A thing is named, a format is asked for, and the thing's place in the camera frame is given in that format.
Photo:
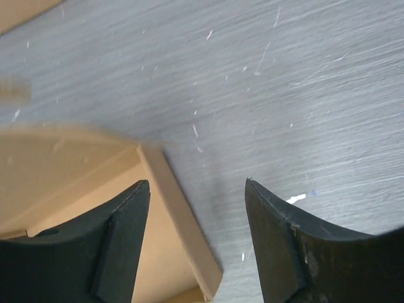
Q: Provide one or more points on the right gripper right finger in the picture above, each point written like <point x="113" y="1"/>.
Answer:
<point x="303" y="258"/>

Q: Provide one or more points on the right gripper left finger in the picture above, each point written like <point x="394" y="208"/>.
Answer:
<point x="91" y="258"/>

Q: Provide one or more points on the brown cardboard blanks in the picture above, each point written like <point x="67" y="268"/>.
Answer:
<point x="51" y="174"/>

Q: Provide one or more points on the brown cardboard box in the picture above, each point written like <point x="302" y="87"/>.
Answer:
<point x="14" y="13"/>

